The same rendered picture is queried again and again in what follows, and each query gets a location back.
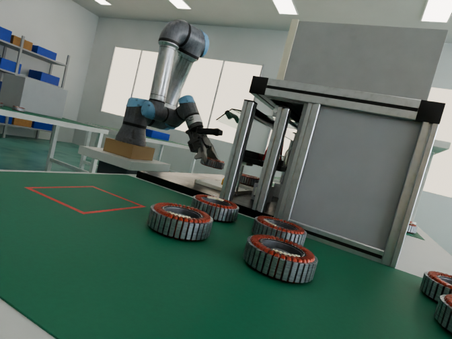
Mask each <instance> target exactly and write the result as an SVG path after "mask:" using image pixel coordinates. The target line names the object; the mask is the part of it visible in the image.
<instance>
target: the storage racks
mask: <svg viewBox="0 0 452 339"><path fill-rule="evenodd" d="M24 39H25V36H22V38H21V42H20V46H16V45H14V44H11V43H9V42H6V41H4V40H1V39H0V45H2V46H4V47H3V54H2V58H5V55H6V51H7V48H10V49H13V50H16V51H18V56H17V63H16V66H15V73H14V72H11V71H7V70H5V69H0V81H1V76H2V72H4V73H7V74H10V75H17V76H20V77H25V78H28V79H32V80H34V81H39V82H41V83H45V84H48V85H52V86H55V87H58V88H61V89H63V88H64V85H65V79H66V75H67V69H68V66H69V60H70V56H69V55H67V62H66V65H65V64H62V63H60V62H58V61H55V60H52V59H50V58H47V57H45V56H42V55H40V54H37V53H35V52H32V51H30V50H27V49H25V48H23V46H24ZM22 53H24V54H26V55H29V56H31V57H34V58H37V59H40V60H42V61H45V62H47V63H50V70H49V73H48V74H49V75H51V74H52V68H53V65H60V66H65V71H64V75H63V80H62V84H61V87H59V86H56V85H53V84H50V83H46V82H43V81H40V80H37V79H33V78H31V77H26V76H24V75H20V74H18V70H19V66H20V60H21V56H22ZM8 120H9V116H6V117H5V123H0V124H2V125H4V127H3V134H2V138H5V135H6V131H7V126H14V127H19V128H27V129H32V130H37V132H36V139H38V136H39V132H40V131H45V132H50V133H51V136H50V141H51V137H52V131H53V128H54V125H53V126H52V131H50V130H42V129H38V128H32V127H31V128H30V127H26V126H18V125H13V124H8ZM49 143H50V142H49Z"/></svg>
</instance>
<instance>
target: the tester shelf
mask: <svg viewBox="0 0 452 339"><path fill-rule="evenodd" d="M249 93H251V94H252V95H253V96H255V97H256V98H257V99H259V100H260V101H261V102H262V103H264V104H265V105H267V106H268V107H269V108H270V109H271V110H274V107H275V106H286V107H290V108H291V109H292V112H291V116H290V120H295V121H300V117H301V113H302V110H303V106H304V103H308V102H310V103H313V104H320V105H321V106H327V107H332V108H339V109H343V110H351V111H355V112H363V113H367V114H375V115H379V116H386V117H391V118H399V119H403V120H411V121H415V122H429V123H430V124H433V123H434V124H440V121H441V118H442V115H443V111H444V109H445V104H446V103H441V102H432V101H427V100H417V99H412V98H403V97H397V96H389V95H383V94H378V93H369V92H364V91H355V90H350V89H341V88H336V87H327V86H322V85H313V84H308V83H299V82H294V81H285V80H280V79H271V78H267V77H258V76H253V77H252V82H251V85H250V90H249Z"/></svg>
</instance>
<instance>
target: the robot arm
mask: <svg viewBox="0 0 452 339"><path fill-rule="evenodd" d="M158 44H159V52H158V56H157V62H156V66H155V72H154V76H153V83H152V86H151V92H150V96H149V100H145V99H141V98H129V99H128V102H127V105H126V110H125V113H124V119H123V123H122V126H121V128H120V130H119V131H118V134H117V135H116V138H115V140H117V141H121V142H124V143H129V144H132V145H138V146H142V147H146V144H147V142H146V132H145V131H146V128H147V126H150V127H153V128H158V129H160V130H169V129H175V128H177V127H179V126H180V125H181V124H182V123H184V122H185V121H186V125H187V127H188V130H186V134H188V136H189V138H190V141H188V146H189V148H190V152H193V153H197V154H196V155H195V156H194V158H195V159H202V160H203V162H204V164H206V162H207V160H208V159H207V157H210V158H214V159H218V157H217V153H216V151H215V148H214V147H213V144H212V143H211V142H210V140H209V138H208V137H207V135H215V136H222V135H223V131H222V130H220V129H219V128H203V127H204V126H203V124H202V119H201V117H200V114H199V112H198V108H197V106H196V102H195V101H194V98H193V97H192V96H191V95H186V96H182V97H181V98H180V99H179V100H178V98H179V96H180V94H181V91H182V89H183V86H184V84H185V82H186V80H187V77H188V75H189V72H190V70H191V68H192V66H193V63H194V62H196V61H198V60H199V57H203V56H204V55H205V54H206V53H207V51H208V49H209V37H208V36H207V35H206V34H205V33H204V32H203V31H202V30H199V29H198V28H196V27H194V26H193V25H191V24H189V23H188V22H186V21H184V20H179V19H178V20H172V21H170V22H169V23H168V24H167V25H165V27H164V28H163V30H162V31H161V34H160V36H159V41H158ZM176 51H177V52H178V56H177V59H176V61H175V63H174V57H175V53H176ZM173 63H174V66H173ZM177 101H178V102H179V106H178V107H177V108H176V103H177Z"/></svg>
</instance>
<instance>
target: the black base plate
mask: <svg viewBox="0 0 452 339"><path fill-rule="evenodd" d="M136 177H137V178H140V179H143V180H146V181H148V182H152V183H154V184H158V185H160V186H163V187H166V188H169V189H172V190H175V191H178V192H181V193H183V194H187V195H189V196H196V195H197V194H203V195H209V196H216V198H217V197H220V193H221V191H220V190H215V189H213V188H209V187H207V186H203V185H201V184H197V183H195V180H218V181H221V182H222V179H223V178H224V177H225V176H224V175H220V174H192V173H178V172H150V171H137V176H136ZM251 196H252V191H250V193H249V194H238V196H236V195H233V200H232V201H231V202H233V203H235V204H236V205H237V206H238V207H239V211H238V212H239V213H241V214H243V215H247V216H249V217H253V218H255V217H258V216H262V215H263V216H269V217H274V214H275V210H276V206H277V203H278V198H277V197H274V196H273V197H272V201H271V202H267V205H266V210H265V212H263V213H261V212H259V211H257V210H253V209H252V205H253V202H254V200H253V199H251Z"/></svg>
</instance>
